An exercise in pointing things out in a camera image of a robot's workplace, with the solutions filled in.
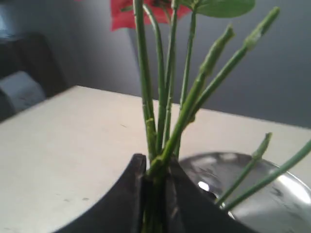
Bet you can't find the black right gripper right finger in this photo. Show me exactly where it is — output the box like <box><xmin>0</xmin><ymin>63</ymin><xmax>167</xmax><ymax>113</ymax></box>
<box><xmin>163</xmin><ymin>158</ymin><xmax>253</xmax><ymax>233</ymax></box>

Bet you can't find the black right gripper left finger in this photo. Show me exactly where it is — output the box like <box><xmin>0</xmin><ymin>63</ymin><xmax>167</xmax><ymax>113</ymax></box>
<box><xmin>56</xmin><ymin>154</ymin><xmax>146</xmax><ymax>233</ymax></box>

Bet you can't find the round steel plate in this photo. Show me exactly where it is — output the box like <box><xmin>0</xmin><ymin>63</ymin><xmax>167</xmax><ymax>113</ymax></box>
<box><xmin>180</xmin><ymin>152</ymin><xmax>311</xmax><ymax>233</ymax></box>

